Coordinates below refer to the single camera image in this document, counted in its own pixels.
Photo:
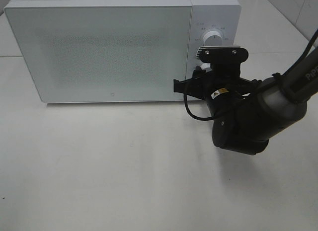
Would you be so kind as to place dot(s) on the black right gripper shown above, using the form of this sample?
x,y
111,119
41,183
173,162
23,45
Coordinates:
x,y
220,86

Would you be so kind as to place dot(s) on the white round knob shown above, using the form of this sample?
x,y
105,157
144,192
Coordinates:
x,y
212,37
206,66

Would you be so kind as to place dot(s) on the white microwave door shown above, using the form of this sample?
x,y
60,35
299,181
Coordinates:
x,y
110,54

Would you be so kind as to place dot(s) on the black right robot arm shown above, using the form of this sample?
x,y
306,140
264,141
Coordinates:
x,y
246,114

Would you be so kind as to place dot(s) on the white microwave oven body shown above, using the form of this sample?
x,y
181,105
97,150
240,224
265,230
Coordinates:
x,y
222,15

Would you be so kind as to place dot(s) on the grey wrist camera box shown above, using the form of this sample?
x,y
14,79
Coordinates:
x,y
222,55

